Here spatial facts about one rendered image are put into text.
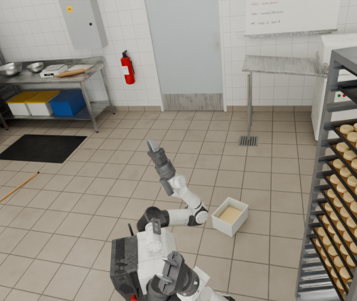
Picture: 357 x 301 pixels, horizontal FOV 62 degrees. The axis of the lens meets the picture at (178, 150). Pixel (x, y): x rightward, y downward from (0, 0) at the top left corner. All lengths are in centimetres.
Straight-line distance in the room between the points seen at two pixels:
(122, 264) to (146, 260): 11
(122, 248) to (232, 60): 353
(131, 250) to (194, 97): 370
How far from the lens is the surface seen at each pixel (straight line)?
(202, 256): 275
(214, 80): 470
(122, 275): 140
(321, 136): 148
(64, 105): 510
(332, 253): 174
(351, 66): 122
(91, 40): 491
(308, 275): 221
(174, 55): 471
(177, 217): 163
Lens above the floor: 221
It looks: 34 degrees down
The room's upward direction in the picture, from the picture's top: 9 degrees counter-clockwise
